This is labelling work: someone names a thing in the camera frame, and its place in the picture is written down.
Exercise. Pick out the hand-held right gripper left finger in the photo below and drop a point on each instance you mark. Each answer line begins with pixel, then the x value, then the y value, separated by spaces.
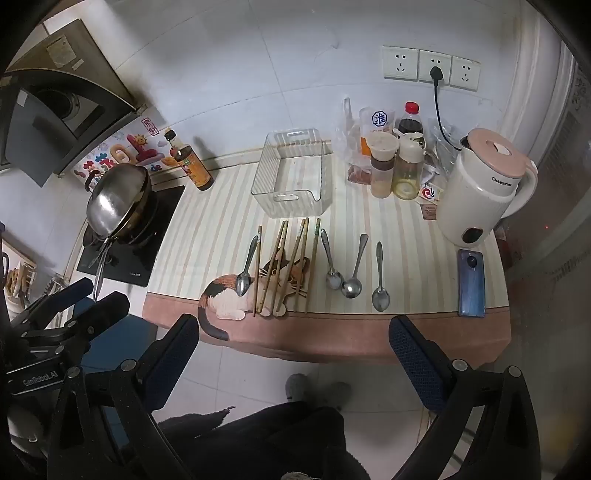
pixel 174 353

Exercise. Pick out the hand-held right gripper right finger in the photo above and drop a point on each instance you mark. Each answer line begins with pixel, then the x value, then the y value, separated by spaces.
pixel 415 355

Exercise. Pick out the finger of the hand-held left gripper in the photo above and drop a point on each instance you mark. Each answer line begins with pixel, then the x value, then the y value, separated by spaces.
pixel 64 297
pixel 104 311

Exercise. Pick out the stainless steel spoon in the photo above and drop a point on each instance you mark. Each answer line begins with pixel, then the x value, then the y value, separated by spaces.
pixel 352 288
pixel 381 295
pixel 243 282
pixel 333 278

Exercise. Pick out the blue stool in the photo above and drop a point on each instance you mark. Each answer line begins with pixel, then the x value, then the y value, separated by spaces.
pixel 120 344

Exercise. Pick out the metal dish rack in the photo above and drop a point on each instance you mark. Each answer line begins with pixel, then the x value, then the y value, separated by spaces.
pixel 21 281

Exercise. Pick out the black induction cooktop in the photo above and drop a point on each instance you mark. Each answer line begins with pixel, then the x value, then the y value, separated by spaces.
pixel 138 258

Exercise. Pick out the cat-shaped table mat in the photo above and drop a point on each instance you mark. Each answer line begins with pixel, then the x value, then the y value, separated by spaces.
pixel 226 295

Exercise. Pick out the grey slipper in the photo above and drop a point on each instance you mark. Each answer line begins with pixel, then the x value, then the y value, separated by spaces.
pixel 299 386
pixel 336 393

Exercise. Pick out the blue smartphone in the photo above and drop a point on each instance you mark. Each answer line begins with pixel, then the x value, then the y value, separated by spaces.
pixel 471 286

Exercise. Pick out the striped tablecloth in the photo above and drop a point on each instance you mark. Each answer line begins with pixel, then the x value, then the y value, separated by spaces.
pixel 415 258

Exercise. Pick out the person's black clothing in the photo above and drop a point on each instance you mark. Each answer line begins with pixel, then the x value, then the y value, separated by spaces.
pixel 277 443

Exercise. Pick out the row of wooden chopsticks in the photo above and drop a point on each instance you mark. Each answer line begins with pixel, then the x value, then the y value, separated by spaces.
pixel 277 258

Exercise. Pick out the small red and blue box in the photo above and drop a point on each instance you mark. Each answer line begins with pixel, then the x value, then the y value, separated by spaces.
pixel 429 191

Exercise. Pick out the white electric kettle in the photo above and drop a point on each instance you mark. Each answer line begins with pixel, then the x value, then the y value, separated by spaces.
pixel 480 198

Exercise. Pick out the brown sauce bottle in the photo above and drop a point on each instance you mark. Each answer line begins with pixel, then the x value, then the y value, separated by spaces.
pixel 196 168

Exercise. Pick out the clear oil bottle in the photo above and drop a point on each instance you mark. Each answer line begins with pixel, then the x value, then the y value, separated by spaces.
pixel 407 170

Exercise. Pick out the clear seasoning jar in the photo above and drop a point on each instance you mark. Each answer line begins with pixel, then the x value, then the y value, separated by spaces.
pixel 382 170

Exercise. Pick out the clear plastic container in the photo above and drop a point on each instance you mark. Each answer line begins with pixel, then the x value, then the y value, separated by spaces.
pixel 288 203

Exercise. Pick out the red spice packet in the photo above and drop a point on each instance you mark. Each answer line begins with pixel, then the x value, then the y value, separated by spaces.
pixel 358 175

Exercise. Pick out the crumpled clear plastic bag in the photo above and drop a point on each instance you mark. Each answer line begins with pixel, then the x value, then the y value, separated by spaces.
pixel 445 159

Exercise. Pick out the range hood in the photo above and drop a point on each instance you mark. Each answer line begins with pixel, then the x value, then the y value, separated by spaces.
pixel 69 92

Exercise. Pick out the dark bottle with red cap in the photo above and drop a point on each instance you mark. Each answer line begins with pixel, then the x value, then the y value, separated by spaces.
pixel 410 121

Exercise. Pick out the white seasoning pouch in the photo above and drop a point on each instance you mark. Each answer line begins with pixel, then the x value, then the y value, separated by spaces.
pixel 378 119

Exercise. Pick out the colourful wall sticker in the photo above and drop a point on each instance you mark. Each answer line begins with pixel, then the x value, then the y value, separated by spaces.
pixel 124 154

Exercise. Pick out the white wall socket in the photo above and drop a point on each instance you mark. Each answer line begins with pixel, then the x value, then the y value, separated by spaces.
pixel 400 62
pixel 465 73
pixel 443 59

